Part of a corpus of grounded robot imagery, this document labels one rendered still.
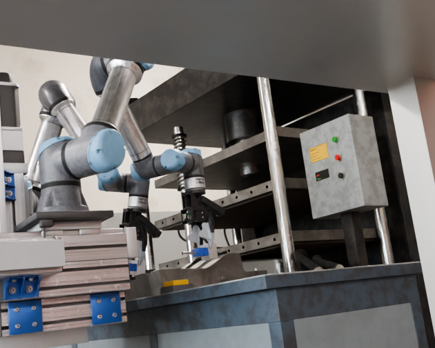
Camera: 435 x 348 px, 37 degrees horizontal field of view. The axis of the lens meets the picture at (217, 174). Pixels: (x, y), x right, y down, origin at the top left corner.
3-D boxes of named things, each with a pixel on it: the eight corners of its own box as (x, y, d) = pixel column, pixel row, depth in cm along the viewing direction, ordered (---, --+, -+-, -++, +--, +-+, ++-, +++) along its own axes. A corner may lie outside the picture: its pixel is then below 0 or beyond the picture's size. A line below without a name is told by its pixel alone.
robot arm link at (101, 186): (97, 166, 241) (126, 168, 241) (101, 172, 252) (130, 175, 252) (94, 187, 240) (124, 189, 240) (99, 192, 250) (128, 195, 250)
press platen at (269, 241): (288, 242, 291) (286, 230, 292) (159, 272, 375) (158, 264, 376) (391, 237, 336) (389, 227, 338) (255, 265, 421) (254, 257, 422)
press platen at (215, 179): (277, 136, 304) (275, 126, 305) (155, 188, 388) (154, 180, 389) (373, 144, 346) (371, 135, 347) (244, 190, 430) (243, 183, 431)
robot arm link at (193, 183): (196, 181, 238) (209, 177, 232) (197, 194, 237) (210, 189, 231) (179, 181, 233) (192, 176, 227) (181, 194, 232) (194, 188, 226)
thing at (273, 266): (242, 295, 314) (237, 259, 318) (209, 300, 335) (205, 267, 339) (313, 288, 345) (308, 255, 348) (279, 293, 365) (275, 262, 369)
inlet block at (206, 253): (187, 259, 219) (186, 244, 220) (179, 262, 223) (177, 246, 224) (217, 257, 227) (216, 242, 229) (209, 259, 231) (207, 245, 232)
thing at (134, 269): (113, 273, 234) (114, 258, 235) (107, 273, 238) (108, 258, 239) (145, 275, 242) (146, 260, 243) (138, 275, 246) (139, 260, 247)
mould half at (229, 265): (161, 295, 225) (157, 256, 227) (125, 302, 244) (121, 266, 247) (268, 284, 255) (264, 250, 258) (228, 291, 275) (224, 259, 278)
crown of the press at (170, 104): (272, 137, 287) (253, 11, 300) (128, 199, 386) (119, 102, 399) (391, 148, 338) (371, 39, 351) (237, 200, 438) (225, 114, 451)
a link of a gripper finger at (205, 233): (199, 249, 223) (192, 224, 227) (213, 248, 227) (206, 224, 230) (204, 246, 221) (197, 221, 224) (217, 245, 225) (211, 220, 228)
